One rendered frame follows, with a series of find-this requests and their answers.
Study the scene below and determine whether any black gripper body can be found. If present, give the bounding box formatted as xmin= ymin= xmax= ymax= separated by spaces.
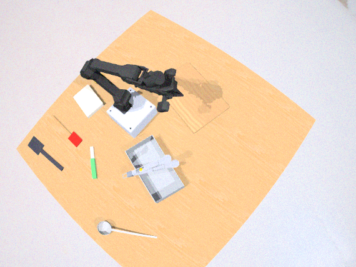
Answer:
xmin=150 ymin=68 xmax=176 ymax=112

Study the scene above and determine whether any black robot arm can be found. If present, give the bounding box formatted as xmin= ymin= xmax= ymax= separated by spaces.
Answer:
xmin=80 ymin=58 xmax=177 ymax=114

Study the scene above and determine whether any light wooden board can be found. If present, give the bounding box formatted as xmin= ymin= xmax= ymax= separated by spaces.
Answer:
xmin=167 ymin=63 xmax=230 ymax=133

